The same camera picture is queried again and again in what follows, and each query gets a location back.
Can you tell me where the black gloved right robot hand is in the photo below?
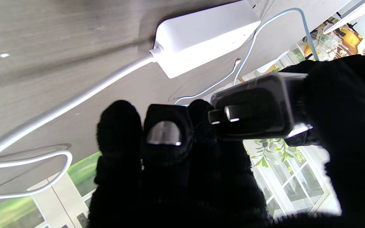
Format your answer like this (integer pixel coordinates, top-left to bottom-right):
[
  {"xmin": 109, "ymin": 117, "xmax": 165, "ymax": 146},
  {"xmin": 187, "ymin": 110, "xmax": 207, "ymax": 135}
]
[{"xmin": 87, "ymin": 54, "xmax": 365, "ymax": 228}]

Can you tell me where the grey charger adapter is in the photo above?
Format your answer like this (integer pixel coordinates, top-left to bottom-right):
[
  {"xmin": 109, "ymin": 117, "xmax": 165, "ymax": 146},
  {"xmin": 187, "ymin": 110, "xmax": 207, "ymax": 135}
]
[{"xmin": 208, "ymin": 72, "xmax": 310, "ymax": 142}]

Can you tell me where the white power cord with plug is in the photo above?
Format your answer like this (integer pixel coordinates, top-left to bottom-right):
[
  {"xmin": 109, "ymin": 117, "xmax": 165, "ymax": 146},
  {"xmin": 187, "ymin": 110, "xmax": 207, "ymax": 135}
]
[{"xmin": 0, "ymin": 52, "xmax": 163, "ymax": 203}]

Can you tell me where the white power strip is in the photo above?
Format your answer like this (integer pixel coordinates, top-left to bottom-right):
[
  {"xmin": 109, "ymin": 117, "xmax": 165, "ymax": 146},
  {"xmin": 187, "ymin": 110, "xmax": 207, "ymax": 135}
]
[{"xmin": 149, "ymin": 0, "xmax": 262, "ymax": 79}]

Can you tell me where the light blue USB cable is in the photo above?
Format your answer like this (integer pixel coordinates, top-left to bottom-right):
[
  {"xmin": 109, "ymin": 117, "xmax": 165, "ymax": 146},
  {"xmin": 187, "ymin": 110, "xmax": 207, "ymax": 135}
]
[{"xmin": 173, "ymin": 8, "xmax": 320, "ymax": 106}]

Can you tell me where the tall leafy green plant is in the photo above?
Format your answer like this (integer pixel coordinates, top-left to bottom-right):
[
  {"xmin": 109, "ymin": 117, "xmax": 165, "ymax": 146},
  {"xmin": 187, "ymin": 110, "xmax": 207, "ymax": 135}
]
[{"xmin": 244, "ymin": 138, "xmax": 307, "ymax": 168}]

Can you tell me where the dark door handle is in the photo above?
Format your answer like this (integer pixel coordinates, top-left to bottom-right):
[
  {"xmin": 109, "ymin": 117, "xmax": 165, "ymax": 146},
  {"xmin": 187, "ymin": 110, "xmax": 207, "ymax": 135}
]
[{"xmin": 76, "ymin": 212, "xmax": 90, "ymax": 228}]

